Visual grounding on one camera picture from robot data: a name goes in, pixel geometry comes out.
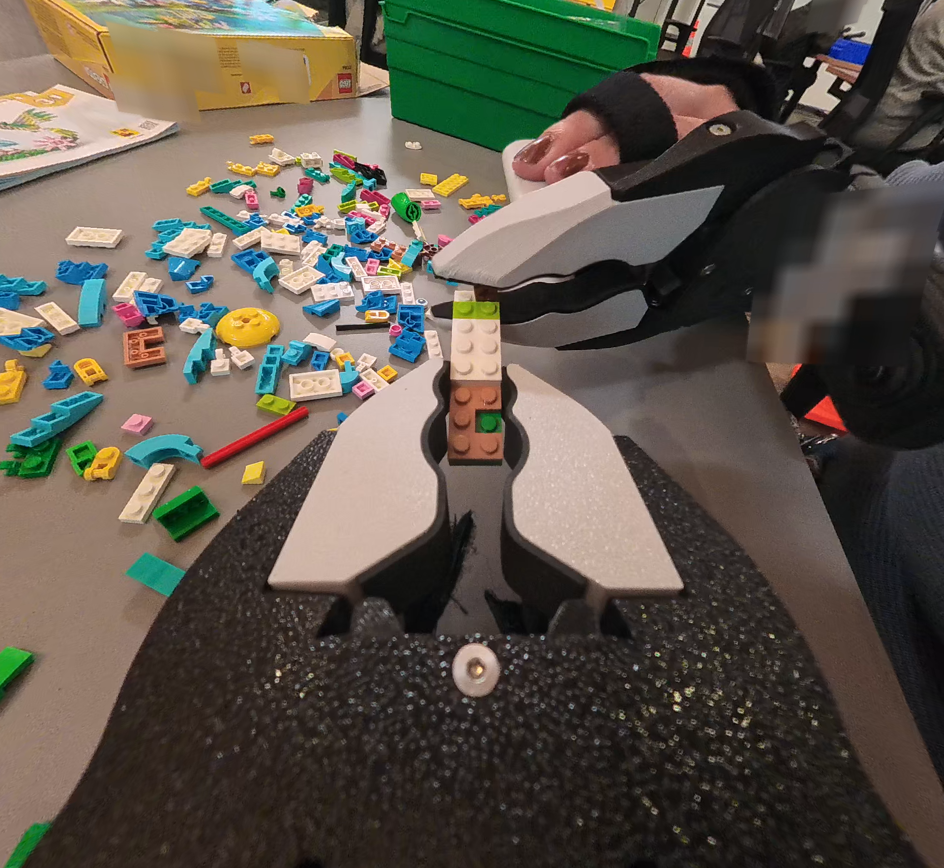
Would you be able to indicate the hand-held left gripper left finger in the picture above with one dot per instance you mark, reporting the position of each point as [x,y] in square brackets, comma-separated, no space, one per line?
[361,506]

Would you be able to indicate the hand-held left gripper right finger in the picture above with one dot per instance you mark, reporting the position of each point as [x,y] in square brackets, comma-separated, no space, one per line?
[590,506]

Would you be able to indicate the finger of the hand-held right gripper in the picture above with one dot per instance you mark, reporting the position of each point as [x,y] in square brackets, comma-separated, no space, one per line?
[531,241]
[582,318]

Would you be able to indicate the small dark brown brick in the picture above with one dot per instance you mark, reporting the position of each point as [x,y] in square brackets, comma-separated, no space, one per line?
[487,291]

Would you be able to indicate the brown white lime brick assembly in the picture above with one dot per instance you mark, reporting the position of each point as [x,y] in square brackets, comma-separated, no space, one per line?
[476,351]

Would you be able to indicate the person's right hand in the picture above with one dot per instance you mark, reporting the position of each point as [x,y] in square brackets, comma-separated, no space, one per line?
[697,101]

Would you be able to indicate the red rod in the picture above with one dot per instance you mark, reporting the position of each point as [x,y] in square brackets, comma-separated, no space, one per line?
[254,438]

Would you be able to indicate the pile of colourful toy bricks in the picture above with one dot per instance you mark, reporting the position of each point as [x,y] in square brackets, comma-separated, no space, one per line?
[313,385]

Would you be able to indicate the green round printed brick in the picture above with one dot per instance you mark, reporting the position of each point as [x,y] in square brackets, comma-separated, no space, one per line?
[404,206]

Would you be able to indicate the stack of green plastic bins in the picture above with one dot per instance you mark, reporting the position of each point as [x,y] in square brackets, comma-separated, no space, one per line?
[479,71]

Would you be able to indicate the black thin rod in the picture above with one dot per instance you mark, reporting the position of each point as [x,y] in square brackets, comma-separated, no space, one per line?
[361,326]

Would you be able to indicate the orange object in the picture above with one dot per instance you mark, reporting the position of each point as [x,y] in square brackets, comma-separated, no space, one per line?
[826,410]

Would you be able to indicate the yellow round dish brick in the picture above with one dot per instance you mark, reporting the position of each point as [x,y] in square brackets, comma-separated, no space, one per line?
[247,326]

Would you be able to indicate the teal long slope brick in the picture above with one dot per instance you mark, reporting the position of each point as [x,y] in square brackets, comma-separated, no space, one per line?
[155,574]

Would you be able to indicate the black mesh office chair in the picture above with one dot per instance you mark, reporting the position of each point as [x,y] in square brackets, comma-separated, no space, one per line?
[885,56]
[752,5]

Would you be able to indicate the brown notched plate brick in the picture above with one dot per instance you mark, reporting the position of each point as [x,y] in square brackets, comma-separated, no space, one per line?
[133,359]

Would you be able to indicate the teal long plate brick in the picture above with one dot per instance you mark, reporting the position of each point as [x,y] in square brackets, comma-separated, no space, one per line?
[221,217]

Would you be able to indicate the green slope brick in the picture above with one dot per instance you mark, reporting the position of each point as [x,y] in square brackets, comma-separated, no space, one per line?
[13,669]

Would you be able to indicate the instruction booklet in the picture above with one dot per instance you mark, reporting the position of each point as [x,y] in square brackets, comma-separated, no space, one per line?
[74,138]

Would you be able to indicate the yellow toy set box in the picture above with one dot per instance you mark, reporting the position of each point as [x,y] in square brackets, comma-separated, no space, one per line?
[66,34]

